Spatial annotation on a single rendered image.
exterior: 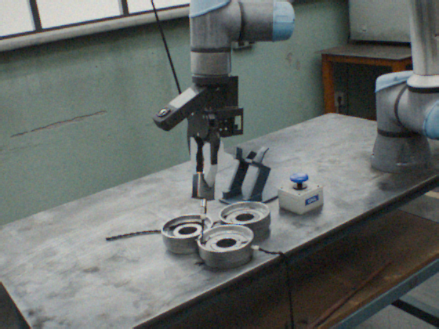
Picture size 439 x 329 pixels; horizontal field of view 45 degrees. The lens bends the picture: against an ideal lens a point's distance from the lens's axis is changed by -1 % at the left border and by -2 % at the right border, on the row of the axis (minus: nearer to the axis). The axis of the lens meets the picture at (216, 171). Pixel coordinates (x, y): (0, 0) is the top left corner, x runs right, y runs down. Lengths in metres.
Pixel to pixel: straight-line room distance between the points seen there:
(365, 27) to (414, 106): 2.19
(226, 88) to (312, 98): 2.45
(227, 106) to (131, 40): 1.71
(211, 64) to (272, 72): 2.24
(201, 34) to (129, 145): 1.82
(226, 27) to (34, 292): 0.60
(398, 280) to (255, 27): 0.74
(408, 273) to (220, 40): 0.78
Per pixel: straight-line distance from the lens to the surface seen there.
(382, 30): 3.32
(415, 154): 1.36
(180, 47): 2.84
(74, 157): 2.66
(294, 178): 1.17
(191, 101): 0.99
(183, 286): 0.97
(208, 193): 1.05
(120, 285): 1.01
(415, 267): 1.47
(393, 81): 1.31
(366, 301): 1.35
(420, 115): 1.22
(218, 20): 0.98
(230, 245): 1.05
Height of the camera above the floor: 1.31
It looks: 20 degrees down
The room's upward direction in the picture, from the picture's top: 8 degrees counter-clockwise
